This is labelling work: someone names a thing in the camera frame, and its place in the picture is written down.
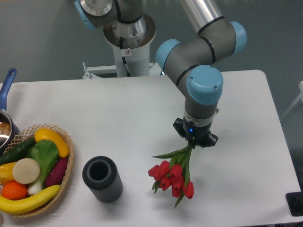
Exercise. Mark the yellow bell pepper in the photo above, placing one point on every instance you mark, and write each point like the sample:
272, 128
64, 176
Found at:
6, 174

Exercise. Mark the green cucumber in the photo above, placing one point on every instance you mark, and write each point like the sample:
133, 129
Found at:
17, 152

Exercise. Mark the purple sweet potato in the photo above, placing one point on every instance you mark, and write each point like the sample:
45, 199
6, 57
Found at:
57, 173

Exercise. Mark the red tulip bouquet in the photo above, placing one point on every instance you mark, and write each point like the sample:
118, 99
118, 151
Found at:
173, 172

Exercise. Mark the black device at edge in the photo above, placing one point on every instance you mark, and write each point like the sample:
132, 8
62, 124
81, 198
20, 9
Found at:
295, 203

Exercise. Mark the beige round disc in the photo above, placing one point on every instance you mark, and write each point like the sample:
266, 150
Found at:
26, 171

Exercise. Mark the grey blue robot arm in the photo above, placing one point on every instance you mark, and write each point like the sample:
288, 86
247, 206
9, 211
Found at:
189, 66

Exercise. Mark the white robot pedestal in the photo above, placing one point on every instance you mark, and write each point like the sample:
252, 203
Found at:
131, 48

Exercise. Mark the orange fruit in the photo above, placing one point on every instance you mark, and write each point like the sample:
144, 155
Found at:
14, 191

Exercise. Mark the blue handled saucepan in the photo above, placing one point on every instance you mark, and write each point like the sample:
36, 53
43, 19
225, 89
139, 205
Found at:
8, 130

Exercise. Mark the white frame at right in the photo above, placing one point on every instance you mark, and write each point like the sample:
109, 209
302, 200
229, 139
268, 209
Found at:
294, 106

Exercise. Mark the green bok choy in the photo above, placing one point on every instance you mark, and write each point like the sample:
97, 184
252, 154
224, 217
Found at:
45, 153

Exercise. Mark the woven wicker basket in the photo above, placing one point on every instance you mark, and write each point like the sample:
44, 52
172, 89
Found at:
29, 133

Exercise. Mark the yellow banana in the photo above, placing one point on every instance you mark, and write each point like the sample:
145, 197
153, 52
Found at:
29, 204

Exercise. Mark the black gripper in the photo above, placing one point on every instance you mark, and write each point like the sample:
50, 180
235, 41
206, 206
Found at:
194, 135

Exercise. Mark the dark grey ribbed vase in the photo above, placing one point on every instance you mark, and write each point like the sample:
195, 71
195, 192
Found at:
101, 176

